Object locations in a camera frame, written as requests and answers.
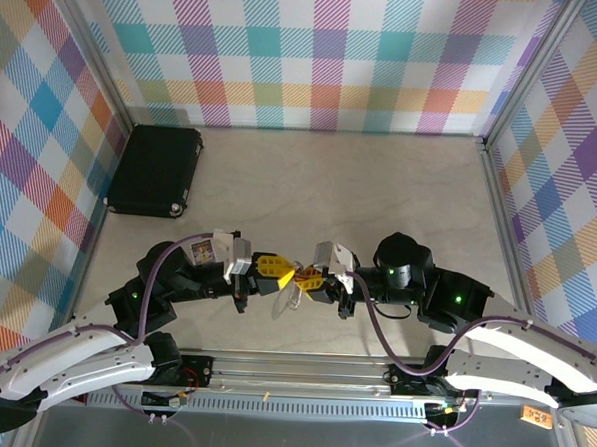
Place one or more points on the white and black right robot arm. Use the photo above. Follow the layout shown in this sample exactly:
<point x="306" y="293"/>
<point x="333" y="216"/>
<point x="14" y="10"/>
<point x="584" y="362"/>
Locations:
<point x="500" y="379"/>

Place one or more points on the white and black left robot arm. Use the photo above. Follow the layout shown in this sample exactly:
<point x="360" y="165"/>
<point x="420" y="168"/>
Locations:
<point x="71" y="362"/>

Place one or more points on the small purple picture card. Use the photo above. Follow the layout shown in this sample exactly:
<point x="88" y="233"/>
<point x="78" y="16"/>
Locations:
<point x="202" y="252"/>

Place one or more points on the black hard case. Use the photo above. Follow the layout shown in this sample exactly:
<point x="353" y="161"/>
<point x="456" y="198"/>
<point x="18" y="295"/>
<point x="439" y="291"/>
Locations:
<point x="156" y="171"/>

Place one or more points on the yellow power connector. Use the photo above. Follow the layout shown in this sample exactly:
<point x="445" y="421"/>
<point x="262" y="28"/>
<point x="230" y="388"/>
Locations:
<point x="446" y="409"/>
<point x="183" y="399"/>

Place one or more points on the small orange tag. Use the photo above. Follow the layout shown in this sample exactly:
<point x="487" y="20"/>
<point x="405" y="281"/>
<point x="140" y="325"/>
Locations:
<point x="536" y="415"/>

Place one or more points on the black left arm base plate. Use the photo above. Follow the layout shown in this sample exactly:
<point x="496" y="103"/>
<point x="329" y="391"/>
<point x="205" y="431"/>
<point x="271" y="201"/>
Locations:
<point x="198" y="368"/>

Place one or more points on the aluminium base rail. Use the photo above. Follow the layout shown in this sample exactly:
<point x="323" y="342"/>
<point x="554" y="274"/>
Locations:
<point x="295" y="373"/>

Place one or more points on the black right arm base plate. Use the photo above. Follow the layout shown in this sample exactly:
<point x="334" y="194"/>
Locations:
<point x="405" y="379"/>

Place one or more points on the aluminium side rail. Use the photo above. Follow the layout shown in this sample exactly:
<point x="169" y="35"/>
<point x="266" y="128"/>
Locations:
<point x="511" y="254"/>

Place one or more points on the aluminium frame post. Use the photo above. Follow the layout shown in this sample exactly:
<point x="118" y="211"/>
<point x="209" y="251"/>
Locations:
<point x="93" y="47"/>
<point x="532" y="70"/>

